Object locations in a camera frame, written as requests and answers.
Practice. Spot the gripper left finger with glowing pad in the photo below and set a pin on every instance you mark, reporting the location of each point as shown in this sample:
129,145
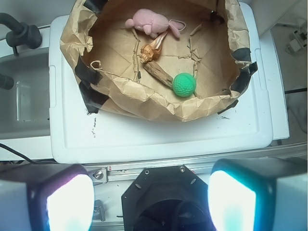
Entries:
45,197

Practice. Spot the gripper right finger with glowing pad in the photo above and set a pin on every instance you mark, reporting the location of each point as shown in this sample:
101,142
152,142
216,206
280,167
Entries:
259,194

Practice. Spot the orange spiral sea shell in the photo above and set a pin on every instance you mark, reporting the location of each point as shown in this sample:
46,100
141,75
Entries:
152,50

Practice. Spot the green dimpled foam ball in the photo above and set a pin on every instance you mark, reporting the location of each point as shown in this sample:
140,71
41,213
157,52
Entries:
184,85

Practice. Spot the dark grey pipe fixture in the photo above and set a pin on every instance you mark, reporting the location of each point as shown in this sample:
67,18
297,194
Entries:
20,33

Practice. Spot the crumpled brown paper bag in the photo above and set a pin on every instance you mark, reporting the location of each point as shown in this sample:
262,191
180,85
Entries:
214,48

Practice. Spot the brown wooden stick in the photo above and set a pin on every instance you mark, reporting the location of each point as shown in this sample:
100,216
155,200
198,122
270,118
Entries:
155,70

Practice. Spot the pink plush mouse toy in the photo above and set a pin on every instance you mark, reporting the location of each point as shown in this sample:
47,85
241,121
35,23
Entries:
154,24

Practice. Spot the metal corner bracket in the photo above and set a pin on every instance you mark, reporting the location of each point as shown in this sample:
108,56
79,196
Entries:
98,212

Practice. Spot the aluminium extrusion rail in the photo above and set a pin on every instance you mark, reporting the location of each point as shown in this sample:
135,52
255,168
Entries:
103,173

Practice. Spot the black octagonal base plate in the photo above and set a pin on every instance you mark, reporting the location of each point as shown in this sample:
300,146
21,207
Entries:
166,199

